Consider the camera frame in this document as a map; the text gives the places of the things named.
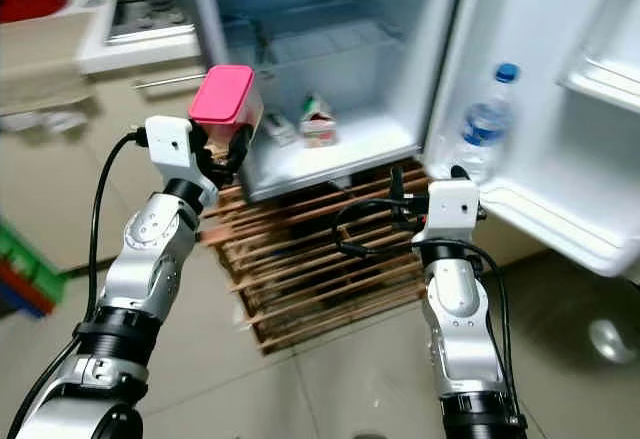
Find pink lid food container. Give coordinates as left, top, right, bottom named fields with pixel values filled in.
left=188, top=65, right=261, bottom=147

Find dark door fridge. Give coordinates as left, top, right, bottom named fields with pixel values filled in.
left=180, top=0, right=640, bottom=280

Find small white packet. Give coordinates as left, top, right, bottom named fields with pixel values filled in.
left=265, top=114, right=297, bottom=146

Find blue cap water bottle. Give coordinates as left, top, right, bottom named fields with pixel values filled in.
left=460, top=62, right=521, bottom=175

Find small red white carton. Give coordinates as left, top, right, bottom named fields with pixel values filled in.
left=300, top=94, right=339, bottom=150

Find wooden slatted rack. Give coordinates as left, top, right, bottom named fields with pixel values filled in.
left=205, top=159, right=436, bottom=355

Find steel gas stove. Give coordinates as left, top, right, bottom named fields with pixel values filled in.
left=105, top=0, right=201, bottom=45

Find beige kitchen counter cabinet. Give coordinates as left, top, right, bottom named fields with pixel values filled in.
left=0, top=9, right=211, bottom=260

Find green plastic crate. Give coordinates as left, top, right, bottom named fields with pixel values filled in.
left=0, top=221, right=69, bottom=305

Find blue plastic crate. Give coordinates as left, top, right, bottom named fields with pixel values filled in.
left=0, top=279, right=56, bottom=318

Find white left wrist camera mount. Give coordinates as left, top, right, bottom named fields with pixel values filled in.
left=145, top=116, right=196, bottom=185

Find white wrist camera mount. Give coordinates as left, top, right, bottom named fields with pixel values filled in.
left=145, top=116, right=196, bottom=185
left=425, top=179, right=481, bottom=243

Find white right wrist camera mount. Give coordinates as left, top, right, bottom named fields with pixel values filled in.
left=425, top=179, right=481, bottom=243

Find metal counter cabinet handle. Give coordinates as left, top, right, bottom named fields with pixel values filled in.
left=132, top=72, right=211, bottom=90

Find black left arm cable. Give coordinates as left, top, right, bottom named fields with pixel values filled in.
left=8, top=129, right=146, bottom=439

